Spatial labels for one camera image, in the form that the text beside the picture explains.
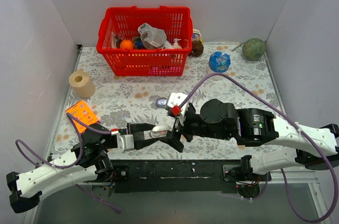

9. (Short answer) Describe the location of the blue lidded white jar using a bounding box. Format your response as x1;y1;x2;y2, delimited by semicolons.
207;51;231;76

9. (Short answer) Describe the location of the orange fruit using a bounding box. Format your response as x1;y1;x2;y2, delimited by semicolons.
120;39;134;50

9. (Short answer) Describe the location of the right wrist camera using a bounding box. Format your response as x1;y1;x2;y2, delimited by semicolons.
165;93;188;126

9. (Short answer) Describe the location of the red plastic shopping basket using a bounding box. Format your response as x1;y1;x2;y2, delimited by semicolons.
96;6;193;76

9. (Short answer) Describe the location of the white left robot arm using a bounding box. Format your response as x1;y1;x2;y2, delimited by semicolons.
6;123;171;213

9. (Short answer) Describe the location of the brown jar with label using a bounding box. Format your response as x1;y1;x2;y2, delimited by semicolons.
189;29;204;57

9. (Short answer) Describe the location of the floral table mat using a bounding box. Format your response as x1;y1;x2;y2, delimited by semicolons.
51;42;291;160

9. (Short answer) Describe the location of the white pump bottle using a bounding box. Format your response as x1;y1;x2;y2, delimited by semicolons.
172;38;182;49

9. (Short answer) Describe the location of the beige paper roll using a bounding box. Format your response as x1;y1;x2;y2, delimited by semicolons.
69;69;96;98

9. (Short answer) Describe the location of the orange snack box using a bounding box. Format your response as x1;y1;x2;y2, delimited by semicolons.
65;100;100;126

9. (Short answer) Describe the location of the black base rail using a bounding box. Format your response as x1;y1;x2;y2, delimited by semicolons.
91;159;262;198

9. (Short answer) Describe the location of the grey crumpled bag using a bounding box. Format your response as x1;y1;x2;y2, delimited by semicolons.
138;23;167;50

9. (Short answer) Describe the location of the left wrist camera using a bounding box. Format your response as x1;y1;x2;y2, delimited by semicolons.
111;129;135;151

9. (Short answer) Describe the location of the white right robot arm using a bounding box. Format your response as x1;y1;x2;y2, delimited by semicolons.
165;99;338;181

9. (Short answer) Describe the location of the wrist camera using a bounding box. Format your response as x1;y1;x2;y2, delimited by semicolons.
111;129;135;151
165;93;188;126

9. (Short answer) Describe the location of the purple earbud charging case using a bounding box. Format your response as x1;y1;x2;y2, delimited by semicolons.
156;98;167;108

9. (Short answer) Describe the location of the green melon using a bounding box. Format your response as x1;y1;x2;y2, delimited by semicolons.
231;38;266;61

